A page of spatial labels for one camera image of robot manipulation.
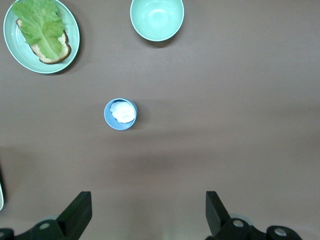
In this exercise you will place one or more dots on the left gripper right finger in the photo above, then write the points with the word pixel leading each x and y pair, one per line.
pixel 220 225

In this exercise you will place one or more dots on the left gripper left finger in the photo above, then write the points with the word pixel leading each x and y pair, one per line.
pixel 72 220

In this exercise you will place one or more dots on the blue plastic cup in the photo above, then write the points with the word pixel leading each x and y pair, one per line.
pixel 110 120

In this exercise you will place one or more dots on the brown table cover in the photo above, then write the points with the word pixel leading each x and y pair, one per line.
pixel 225 100

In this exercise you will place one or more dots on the bread slice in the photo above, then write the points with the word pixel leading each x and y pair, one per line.
pixel 64 43

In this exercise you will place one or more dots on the mint green plate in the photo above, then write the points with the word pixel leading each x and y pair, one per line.
pixel 15 47

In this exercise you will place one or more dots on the green lettuce leaf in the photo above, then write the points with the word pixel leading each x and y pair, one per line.
pixel 42 27

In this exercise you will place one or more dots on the mint green bowl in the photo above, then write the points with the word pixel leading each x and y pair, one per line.
pixel 157 20

